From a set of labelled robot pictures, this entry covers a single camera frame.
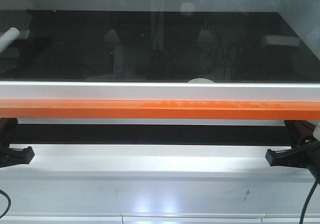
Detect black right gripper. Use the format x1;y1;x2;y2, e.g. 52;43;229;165
265;120;320;169

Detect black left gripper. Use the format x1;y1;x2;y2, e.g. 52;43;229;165
0;118;35;168

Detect glass jar with white lid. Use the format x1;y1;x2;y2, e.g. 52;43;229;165
188;78;214;84

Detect white pipe tube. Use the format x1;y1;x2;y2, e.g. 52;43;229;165
0;27;20;53

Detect glass fume hood sash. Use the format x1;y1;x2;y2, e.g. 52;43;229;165
0;0;320;102

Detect black left cable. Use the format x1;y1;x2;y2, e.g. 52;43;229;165
0;189;12;224

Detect orange sash handle bar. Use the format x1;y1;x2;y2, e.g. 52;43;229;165
0;99;320;120

